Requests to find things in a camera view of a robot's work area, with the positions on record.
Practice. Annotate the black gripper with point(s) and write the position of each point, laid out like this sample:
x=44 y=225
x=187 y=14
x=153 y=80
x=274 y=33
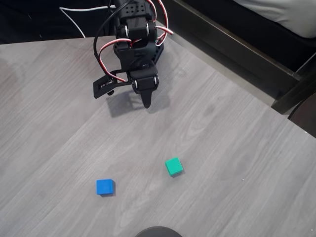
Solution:
x=145 y=82

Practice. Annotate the green cube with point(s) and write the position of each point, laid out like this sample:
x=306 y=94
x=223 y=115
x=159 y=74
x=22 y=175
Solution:
x=174 y=166

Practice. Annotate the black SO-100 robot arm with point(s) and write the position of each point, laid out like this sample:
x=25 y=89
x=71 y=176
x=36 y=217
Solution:
x=134 y=56

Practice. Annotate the blue cube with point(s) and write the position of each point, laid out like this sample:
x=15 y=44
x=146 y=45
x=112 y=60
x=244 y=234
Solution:
x=105 y=186

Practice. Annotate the dark round object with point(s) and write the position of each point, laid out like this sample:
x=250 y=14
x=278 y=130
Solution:
x=158 y=232

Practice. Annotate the dark round furniture piece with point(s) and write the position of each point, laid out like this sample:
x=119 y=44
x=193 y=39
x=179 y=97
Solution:
x=304 y=116

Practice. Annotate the white mattress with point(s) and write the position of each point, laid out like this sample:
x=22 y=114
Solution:
x=284 y=12

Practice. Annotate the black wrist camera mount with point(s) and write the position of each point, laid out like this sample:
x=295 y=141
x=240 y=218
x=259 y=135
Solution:
x=101 y=86

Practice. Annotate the dark wooden bed frame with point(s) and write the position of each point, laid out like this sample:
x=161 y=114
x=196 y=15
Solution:
x=247 y=56

